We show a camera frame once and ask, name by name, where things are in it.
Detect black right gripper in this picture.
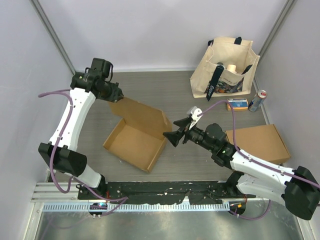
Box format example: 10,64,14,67
163,116,216,152

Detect spare cardboard sheet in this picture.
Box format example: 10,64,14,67
103,97,172,173

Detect brown cardboard box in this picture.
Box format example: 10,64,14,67
235,124,291,164

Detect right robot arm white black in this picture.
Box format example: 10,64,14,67
163,116,320,220

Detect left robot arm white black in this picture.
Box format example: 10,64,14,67
38,58,124,200

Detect orange blue small box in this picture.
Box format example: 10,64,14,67
227,97,249,111

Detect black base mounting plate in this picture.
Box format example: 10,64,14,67
77,180,257,205

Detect beige canvas tote bag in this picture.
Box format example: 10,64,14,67
190,36,260,101

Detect beige paper roll in bag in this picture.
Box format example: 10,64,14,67
226,64,237,74

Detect silver blue energy drink can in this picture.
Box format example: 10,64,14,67
248,90,267,112

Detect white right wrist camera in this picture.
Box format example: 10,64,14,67
188,106,203,130

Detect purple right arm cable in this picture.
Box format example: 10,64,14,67
197,99,320,221

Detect slotted aluminium cable duct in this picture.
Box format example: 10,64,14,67
42,201,230,213

